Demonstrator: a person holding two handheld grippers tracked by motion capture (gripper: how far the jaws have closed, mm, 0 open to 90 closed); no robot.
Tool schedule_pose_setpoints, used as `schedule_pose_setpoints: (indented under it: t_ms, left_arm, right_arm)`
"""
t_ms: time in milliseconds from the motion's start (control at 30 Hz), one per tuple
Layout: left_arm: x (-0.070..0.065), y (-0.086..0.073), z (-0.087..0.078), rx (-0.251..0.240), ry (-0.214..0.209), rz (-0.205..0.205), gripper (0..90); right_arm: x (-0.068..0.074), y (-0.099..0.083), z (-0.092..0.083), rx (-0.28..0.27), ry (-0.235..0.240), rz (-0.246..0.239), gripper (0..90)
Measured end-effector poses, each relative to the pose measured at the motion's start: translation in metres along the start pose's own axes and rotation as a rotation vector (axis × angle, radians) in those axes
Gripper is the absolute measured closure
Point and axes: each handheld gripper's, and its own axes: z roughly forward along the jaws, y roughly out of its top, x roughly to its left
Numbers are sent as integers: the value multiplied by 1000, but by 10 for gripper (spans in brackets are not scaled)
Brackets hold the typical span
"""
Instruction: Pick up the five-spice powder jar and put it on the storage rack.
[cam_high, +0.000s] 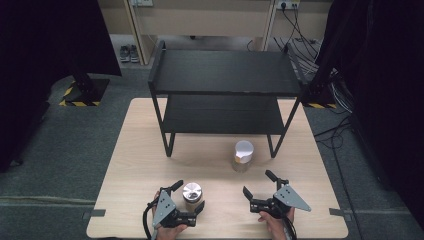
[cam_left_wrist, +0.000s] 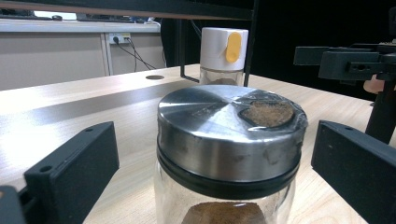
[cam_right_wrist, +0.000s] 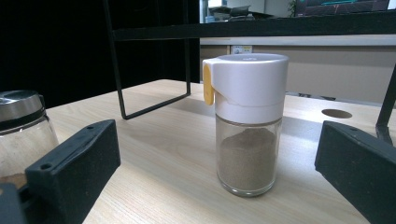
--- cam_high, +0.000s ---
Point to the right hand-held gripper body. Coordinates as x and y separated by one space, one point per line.
286 198

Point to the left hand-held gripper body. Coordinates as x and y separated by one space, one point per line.
165 208

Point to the glass jar with silver lid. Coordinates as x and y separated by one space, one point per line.
192 192

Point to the black two-tier shelf rack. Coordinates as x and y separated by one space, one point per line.
226 71

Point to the person's left hand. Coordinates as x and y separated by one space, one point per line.
166 233

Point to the person's right hand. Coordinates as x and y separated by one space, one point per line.
276 228

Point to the grey tape strip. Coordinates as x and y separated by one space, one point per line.
340 213
95 213

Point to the black stand base hazard tape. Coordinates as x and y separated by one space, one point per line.
85 91
318 98

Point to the dark curtain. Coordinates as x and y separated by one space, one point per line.
383 100
40 66

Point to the grey shoe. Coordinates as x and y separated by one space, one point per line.
124 53
134 53

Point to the beige wooden desk frame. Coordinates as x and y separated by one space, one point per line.
206 20

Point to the white wall power outlet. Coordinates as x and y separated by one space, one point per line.
288 4
142 2

